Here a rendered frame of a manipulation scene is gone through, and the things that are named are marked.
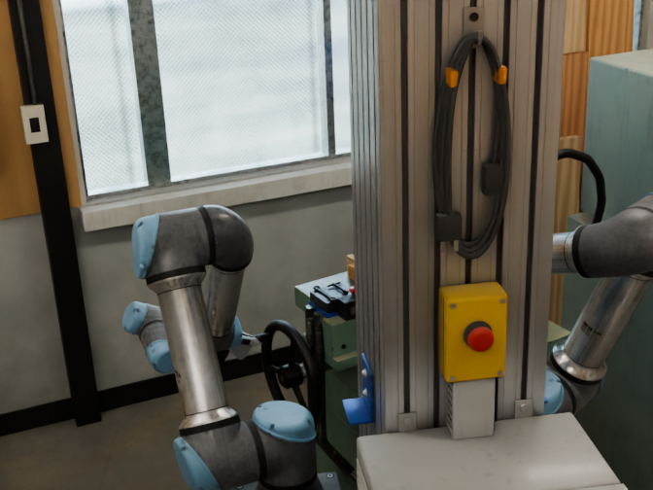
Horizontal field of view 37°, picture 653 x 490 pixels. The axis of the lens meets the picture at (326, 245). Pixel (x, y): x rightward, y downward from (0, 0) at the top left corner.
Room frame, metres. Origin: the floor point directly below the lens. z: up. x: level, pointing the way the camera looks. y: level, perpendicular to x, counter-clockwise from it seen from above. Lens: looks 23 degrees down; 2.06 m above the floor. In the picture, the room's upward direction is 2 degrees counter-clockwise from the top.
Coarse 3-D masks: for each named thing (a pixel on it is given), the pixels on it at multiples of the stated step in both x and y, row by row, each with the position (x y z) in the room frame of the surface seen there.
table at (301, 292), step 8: (344, 272) 2.56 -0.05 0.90; (320, 280) 2.51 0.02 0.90; (328, 280) 2.51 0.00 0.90; (336, 280) 2.51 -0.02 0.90; (344, 280) 2.51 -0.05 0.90; (352, 280) 2.50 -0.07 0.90; (296, 288) 2.47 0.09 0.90; (304, 288) 2.47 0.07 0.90; (312, 288) 2.46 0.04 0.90; (296, 296) 2.47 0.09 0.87; (304, 296) 2.43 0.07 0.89; (296, 304) 2.47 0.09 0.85; (304, 304) 2.43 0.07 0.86; (304, 336) 2.24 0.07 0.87; (352, 352) 2.14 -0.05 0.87; (328, 360) 2.13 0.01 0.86; (336, 360) 2.11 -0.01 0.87; (344, 360) 2.11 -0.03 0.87; (352, 360) 2.12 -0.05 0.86; (336, 368) 2.10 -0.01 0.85; (344, 368) 2.11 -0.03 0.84
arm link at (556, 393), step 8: (552, 376) 1.68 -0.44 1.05; (552, 384) 1.66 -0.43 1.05; (560, 384) 1.66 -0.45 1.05; (544, 392) 1.64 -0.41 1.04; (552, 392) 1.63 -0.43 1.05; (560, 392) 1.64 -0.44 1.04; (568, 392) 1.68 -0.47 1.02; (552, 400) 1.62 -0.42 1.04; (560, 400) 1.63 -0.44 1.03; (568, 400) 1.67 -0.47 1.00; (544, 408) 1.61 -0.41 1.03; (552, 408) 1.61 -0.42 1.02; (560, 408) 1.63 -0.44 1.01; (568, 408) 1.66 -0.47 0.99
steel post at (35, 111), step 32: (32, 0) 3.24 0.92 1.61; (32, 32) 3.24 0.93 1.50; (32, 64) 3.23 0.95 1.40; (32, 96) 3.20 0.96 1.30; (32, 128) 3.19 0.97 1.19; (64, 192) 3.24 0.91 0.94; (64, 224) 3.24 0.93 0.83; (64, 256) 3.23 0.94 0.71; (64, 288) 3.23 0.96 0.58; (64, 320) 3.22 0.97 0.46; (64, 352) 3.24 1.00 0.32; (96, 416) 3.24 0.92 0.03
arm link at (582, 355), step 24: (600, 288) 1.69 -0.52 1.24; (624, 288) 1.65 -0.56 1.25; (600, 312) 1.68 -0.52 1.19; (624, 312) 1.66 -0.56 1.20; (576, 336) 1.71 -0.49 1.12; (600, 336) 1.68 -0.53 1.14; (552, 360) 1.74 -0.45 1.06; (576, 360) 1.71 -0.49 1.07; (600, 360) 1.70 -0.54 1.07; (576, 384) 1.70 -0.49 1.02; (600, 384) 1.76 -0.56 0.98; (576, 408) 1.69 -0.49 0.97
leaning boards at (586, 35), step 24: (576, 0) 4.03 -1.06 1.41; (600, 0) 4.02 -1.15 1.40; (624, 0) 4.07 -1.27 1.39; (576, 24) 4.02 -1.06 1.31; (600, 24) 4.02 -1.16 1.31; (624, 24) 4.07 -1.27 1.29; (576, 48) 4.02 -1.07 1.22; (600, 48) 4.02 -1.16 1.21; (624, 48) 4.07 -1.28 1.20; (576, 72) 3.90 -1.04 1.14; (576, 96) 3.89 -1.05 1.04; (576, 120) 3.89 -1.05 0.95; (576, 144) 3.75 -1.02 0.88; (576, 168) 3.75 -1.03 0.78; (576, 192) 3.75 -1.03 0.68; (552, 288) 3.68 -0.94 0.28; (552, 312) 3.68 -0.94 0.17
